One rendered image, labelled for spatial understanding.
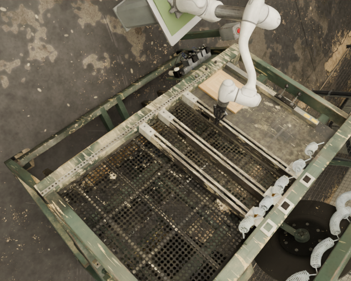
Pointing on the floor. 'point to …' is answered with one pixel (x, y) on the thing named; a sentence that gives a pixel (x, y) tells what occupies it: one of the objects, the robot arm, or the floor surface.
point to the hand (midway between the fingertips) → (217, 120)
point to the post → (201, 34)
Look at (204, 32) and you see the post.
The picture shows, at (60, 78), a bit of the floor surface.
